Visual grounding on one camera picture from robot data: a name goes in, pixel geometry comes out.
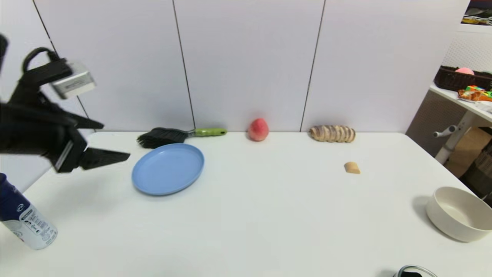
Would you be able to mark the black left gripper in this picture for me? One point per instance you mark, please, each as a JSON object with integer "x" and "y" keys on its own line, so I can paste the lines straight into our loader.
{"x": 34, "y": 130}

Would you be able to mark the cream round bowl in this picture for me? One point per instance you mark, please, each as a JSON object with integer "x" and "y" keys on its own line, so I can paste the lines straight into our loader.
{"x": 457, "y": 215}

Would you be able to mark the pink round item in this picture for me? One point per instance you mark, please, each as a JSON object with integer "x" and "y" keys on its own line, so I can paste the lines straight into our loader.
{"x": 465, "y": 70}

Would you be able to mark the blue round plate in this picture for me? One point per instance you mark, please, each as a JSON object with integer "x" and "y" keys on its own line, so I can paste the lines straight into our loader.
{"x": 167, "y": 169}

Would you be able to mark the brown cardboard box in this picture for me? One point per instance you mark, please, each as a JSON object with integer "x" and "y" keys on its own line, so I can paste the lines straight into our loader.
{"x": 467, "y": 150}

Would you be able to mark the blue and white bottle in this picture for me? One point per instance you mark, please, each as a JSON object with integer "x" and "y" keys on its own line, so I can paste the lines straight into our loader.
{"x": 23, "y": 221}

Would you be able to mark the striped bread loaf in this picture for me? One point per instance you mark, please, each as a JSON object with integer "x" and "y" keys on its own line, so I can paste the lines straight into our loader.
{"x": 332, "y": 133}

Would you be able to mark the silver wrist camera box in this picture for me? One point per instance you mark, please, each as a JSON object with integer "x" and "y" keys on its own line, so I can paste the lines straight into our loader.
{"x": 73, "y": 82}

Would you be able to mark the dark woven basket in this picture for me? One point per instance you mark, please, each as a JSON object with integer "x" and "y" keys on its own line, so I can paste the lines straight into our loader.
{"x": 461, "y": 80}

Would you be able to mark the colourful snack packs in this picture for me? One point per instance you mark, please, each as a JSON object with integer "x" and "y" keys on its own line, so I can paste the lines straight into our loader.
{"x": 476, "y": 93}

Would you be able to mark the small tan bread piece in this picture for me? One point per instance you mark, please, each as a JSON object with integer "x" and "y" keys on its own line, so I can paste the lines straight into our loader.
{"x": 352, "y": 168}

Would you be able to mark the red peach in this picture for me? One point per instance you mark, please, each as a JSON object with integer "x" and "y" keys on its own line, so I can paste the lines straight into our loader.
{"x": 258, "y": 130}

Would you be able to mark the white perforated panel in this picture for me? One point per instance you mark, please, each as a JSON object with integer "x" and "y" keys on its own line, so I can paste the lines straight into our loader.
{"x": 467, "y": 50}

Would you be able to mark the white side table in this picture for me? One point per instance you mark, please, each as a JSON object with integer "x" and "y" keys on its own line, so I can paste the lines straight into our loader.
{"x": 457, "y": 100}

